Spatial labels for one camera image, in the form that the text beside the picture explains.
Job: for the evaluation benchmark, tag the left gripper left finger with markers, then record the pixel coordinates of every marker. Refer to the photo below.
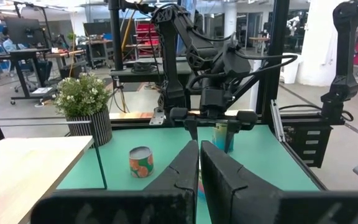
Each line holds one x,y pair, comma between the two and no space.
135,205

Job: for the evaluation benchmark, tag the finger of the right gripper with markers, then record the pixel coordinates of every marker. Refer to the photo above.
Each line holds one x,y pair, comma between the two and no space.
193,127
231,130

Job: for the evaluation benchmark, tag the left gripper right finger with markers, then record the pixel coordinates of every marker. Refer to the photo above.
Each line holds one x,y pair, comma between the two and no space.
259,208

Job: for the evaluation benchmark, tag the cherries label tin can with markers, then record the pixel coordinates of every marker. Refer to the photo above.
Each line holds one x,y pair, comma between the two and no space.
219,140

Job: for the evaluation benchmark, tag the oranges label tin can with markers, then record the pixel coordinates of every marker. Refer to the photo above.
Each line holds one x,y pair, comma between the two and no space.
141,165

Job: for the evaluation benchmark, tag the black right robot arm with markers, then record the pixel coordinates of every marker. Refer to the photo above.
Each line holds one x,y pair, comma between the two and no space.
172,62

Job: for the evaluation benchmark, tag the green table mat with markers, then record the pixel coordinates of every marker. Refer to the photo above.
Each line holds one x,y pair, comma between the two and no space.
259,161

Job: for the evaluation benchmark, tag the silver aluminium bar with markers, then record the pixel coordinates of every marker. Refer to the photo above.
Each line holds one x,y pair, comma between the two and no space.
277,121

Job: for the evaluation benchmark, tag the black control box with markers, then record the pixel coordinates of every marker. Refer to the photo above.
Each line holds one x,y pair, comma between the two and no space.
297,146

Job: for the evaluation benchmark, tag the grey equipment cart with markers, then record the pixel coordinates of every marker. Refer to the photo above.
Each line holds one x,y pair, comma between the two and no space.
135,77

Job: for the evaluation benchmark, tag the potted plant striped pot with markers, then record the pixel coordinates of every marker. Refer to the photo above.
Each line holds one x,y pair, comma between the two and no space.
82,96

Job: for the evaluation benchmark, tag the background black desk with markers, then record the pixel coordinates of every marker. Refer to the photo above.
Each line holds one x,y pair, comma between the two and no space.
26,53

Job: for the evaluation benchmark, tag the background black monitor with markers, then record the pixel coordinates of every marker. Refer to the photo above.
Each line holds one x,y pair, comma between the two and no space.
23,31

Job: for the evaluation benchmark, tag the grey metal bracket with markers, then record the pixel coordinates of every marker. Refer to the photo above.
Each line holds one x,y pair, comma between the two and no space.
158,118

